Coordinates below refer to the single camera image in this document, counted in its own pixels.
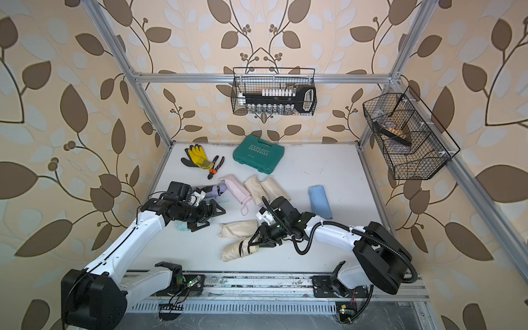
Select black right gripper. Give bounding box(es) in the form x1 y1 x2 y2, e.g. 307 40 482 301
248 220 291 247

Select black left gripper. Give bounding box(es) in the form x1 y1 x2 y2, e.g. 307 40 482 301
177 198 226 229

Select cream bare umbrella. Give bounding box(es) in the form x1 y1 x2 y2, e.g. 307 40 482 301
221 238 259 263

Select cream umbrella sleeve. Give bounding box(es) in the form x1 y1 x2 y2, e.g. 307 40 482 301
219 220 259 239

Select lilac umbrella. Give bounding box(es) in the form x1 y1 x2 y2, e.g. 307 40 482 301
201 184 228 198

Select mint green umbrella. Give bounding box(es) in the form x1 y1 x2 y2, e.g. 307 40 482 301
174 221 190 232

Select pink sleeved umbrella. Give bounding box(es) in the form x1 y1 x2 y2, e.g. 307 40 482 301
219 175 252 216

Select beige sleeved umbrella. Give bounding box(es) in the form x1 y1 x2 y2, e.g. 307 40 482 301
244 175 269 207
260 176 291 202

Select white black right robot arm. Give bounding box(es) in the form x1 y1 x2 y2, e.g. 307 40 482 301
235 197 418 298

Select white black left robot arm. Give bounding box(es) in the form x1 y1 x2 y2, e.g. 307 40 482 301
60 199 226 329

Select orange black cutting pliers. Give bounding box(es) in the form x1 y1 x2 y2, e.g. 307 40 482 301
208 155 225 180

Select yellow black work glove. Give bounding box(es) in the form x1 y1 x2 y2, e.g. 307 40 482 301
180 144 214 170

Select green plastic tool case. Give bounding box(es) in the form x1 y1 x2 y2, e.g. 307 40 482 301
232 135 285 175

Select black socket bit holder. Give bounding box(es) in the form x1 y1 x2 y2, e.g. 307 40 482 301
232 85 317 115

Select dark tool in side basket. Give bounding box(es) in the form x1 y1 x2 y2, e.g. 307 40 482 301
373 121 412 147

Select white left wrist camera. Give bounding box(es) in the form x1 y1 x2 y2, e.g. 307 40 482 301
188 188 206 207

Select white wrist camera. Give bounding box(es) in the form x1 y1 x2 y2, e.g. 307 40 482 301
256 208 274 226
188 188 206 207

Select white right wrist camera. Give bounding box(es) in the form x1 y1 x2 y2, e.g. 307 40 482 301
256 208 274 226

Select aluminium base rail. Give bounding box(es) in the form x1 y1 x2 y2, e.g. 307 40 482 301
121 271 431 302

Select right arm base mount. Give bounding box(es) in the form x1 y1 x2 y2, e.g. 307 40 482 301
312 261 370 298

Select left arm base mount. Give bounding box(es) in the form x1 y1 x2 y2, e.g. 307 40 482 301
154 261 206 296

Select black rear wire basket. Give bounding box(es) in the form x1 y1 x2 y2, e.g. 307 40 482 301
230 66 317 116

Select black side wire basket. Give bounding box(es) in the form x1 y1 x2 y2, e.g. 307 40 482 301
362 87 461 180

